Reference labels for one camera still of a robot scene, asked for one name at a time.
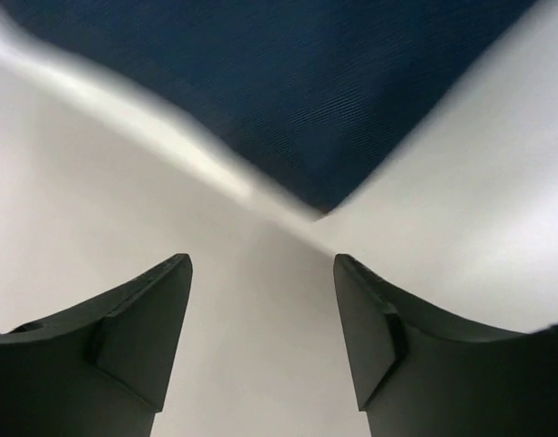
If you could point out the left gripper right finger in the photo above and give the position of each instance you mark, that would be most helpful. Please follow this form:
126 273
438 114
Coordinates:
419 370

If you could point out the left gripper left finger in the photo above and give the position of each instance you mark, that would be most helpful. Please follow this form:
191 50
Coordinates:
101 367

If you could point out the dark blue denim trousers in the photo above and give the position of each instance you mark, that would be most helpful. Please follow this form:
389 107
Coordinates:
314 94

